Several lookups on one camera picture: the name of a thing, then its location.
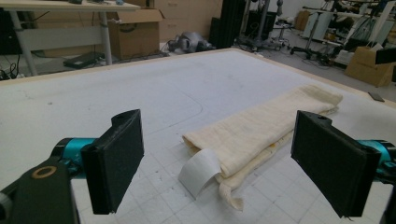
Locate black cables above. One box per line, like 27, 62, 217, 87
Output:
0, 55, 27, 80

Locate small dark flat object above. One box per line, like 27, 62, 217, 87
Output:
367, 91, 386, 103

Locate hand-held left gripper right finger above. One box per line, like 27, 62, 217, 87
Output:
290, 110, 383, 218

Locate cardboard box with paper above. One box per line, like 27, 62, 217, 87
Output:
344, 43, 396, 88

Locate black boxy device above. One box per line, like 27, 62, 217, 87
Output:
375, 47, 396, 65

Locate black tall case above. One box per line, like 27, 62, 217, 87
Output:
208, 0, 248, 49

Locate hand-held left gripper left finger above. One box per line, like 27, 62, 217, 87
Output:
81, 109, 145, 216

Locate flat black device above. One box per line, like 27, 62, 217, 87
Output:
63, 51, 106, 70

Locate grey rounded machine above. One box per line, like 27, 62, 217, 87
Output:
167, 31, 217, 54

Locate cream towel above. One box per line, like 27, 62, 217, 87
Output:
177, 83, 344, 212

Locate wooden desk with white legs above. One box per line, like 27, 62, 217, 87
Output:
0, 0, 142, 77

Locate black stand with wheeled base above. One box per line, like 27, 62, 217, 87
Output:
290, 11, 331, 61

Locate open cardboard box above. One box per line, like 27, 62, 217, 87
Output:
106, 8, 166, 61

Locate metal stand with grey pole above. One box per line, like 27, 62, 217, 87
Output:
236, 0, 289, 52

